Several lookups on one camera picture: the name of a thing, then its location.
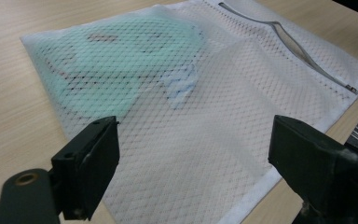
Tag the mint green garment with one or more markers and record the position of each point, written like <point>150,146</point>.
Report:
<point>118,68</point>

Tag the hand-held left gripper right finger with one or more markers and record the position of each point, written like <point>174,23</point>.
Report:
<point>317,169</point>

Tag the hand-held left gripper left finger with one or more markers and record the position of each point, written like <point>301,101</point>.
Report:
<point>87,169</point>

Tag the white mesh laundry bag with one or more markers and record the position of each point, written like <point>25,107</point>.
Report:
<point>199,118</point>

